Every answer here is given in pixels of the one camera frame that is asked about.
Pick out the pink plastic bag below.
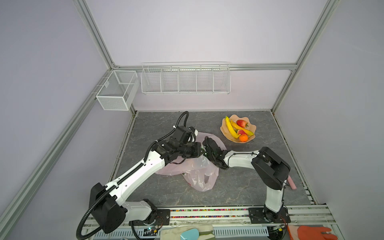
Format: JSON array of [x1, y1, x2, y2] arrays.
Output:
[[156, 146, 219, 192]]

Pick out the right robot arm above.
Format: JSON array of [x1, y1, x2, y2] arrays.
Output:
[[203, 137, 291, 225]]

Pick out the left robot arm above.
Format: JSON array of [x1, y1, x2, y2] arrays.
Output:
[[76, 111, 203, 240]]

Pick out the beige scalloped fruit bowl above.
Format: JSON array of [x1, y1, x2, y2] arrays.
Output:
[[220, 115, 257, 144]]

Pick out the yellow green banana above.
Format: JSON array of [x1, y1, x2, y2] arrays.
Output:
[[225, 116, 241, 139]]

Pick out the orange tangerine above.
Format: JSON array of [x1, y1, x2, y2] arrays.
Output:
[[238, 134, 249, 143]]

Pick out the red strawberry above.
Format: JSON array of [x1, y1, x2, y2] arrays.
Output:
[[236, 120, 248, 129]]

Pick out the white mesh box basket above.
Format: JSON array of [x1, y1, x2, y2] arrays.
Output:
[[96, 70, 140, 111]]

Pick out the light blue object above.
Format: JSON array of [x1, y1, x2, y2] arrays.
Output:
[[180, 228, 200, 240]]

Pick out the red rubber glove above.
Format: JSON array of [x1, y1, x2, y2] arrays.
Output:
[[288, 226, 338, 240]]

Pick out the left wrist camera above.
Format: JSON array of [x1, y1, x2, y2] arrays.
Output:
[[189, 127, 198, 139]]

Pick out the white wire shelf basket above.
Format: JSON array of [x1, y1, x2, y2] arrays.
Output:
[[141, 62, 232, 95]]

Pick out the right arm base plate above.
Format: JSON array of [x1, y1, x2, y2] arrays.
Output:
[[249, 206, 291, 224]]

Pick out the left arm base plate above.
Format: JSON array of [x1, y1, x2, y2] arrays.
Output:
[[133, 209, 171, 226]]

